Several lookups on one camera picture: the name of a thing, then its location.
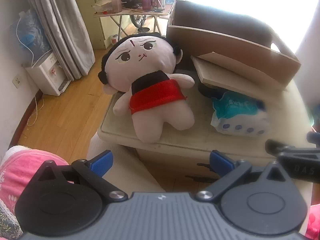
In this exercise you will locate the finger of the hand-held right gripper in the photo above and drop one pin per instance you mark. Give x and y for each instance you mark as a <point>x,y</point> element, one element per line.
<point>314,138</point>
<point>277,148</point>

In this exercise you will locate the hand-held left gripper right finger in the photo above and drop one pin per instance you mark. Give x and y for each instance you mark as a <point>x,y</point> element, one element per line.
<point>221,161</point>

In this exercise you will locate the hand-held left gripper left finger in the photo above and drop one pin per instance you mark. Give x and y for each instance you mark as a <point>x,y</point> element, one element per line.
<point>101,163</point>

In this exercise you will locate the plush doll with red dress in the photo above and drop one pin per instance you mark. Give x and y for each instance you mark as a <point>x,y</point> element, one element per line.
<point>150,57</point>

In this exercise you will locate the brown cardboard box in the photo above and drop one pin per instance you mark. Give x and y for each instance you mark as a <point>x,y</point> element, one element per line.
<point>225,42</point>

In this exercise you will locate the blue and white tissue pack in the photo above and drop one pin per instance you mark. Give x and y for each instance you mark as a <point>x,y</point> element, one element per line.
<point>240,120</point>

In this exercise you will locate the pink floral clothing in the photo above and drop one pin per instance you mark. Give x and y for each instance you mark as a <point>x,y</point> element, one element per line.
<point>17,172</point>

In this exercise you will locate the brown covered book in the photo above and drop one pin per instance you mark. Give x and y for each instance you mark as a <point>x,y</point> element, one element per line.
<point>232,72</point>

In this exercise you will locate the white water dispenser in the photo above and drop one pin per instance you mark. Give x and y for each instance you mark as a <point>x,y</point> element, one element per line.
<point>47,77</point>

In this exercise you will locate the small white can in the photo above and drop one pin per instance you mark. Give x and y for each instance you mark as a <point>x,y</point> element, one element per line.
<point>114,40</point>

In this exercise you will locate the grey curtain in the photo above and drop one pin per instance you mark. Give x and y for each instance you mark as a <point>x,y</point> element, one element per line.
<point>65,30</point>

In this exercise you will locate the bicycle wheel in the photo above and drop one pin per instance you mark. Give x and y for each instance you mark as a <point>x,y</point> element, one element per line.
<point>137,21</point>

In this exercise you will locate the folding table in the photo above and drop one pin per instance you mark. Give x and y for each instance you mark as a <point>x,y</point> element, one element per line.
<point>130,13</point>

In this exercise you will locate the pale green cabinet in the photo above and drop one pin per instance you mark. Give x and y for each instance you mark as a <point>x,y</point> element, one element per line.
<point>85,10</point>

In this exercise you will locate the pink cup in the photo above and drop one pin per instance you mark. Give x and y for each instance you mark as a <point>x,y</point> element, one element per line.
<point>116,2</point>

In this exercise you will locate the white wall outlet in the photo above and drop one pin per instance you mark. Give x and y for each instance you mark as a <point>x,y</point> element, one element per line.
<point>17,80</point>

